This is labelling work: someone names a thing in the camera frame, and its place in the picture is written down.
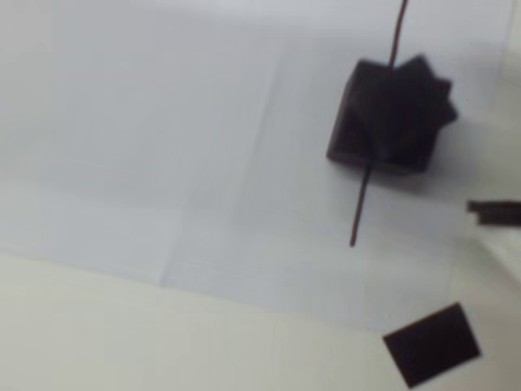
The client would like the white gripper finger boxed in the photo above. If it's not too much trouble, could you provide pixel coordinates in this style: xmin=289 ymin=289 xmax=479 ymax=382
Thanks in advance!
xmin=466 ymin=200 xmax=521 ymax=284

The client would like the black cube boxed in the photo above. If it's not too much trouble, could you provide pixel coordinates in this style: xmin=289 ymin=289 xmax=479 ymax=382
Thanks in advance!
xmin=325 ymin=54 xmax=459 ymax=178

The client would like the black tape piece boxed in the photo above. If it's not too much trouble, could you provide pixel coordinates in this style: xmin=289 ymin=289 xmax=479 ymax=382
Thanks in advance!
xmin=382 ymin=301 xmax=483 ymax=389

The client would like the white paper sheet with markings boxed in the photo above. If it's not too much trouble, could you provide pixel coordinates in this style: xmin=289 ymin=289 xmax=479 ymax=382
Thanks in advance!
xmin=0 ymin=0 xmax=504 ymax=341

